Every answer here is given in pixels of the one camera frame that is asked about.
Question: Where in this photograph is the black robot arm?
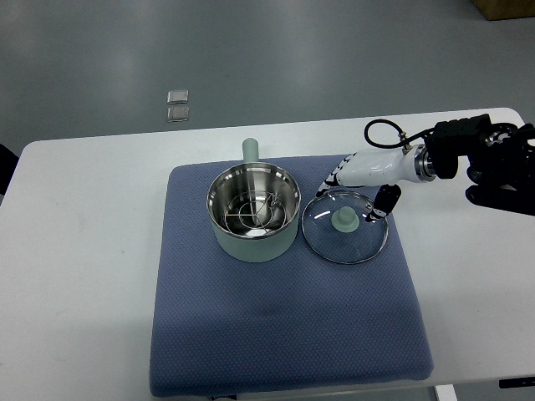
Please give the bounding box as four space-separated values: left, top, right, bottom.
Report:
424 114 534 216

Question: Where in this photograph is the black object at left edge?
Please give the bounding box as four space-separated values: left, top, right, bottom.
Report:
0 144 19 196

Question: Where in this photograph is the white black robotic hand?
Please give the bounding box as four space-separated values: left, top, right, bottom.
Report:
316 145 436 221

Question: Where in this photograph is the glass lid with green knob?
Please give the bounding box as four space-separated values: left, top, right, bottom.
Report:
301 190 389 265

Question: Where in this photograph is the blue fabric mat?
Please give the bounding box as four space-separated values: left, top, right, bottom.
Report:
150 161 433 397

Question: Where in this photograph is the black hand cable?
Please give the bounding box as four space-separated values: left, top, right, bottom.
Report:
363 119 436 155

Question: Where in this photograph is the wire steaming rack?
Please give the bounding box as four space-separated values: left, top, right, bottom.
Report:
223 190 287 236

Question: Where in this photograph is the upper metal floor plate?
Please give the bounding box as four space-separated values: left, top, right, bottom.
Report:
166 89 189 104

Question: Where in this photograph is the brown cardboard box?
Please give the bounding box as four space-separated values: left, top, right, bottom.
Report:
472 0 534 21

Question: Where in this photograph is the black table control box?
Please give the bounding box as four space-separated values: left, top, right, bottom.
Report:
499 376 535 389

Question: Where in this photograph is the green steel pot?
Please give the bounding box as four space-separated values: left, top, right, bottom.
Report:
206 138 302 263

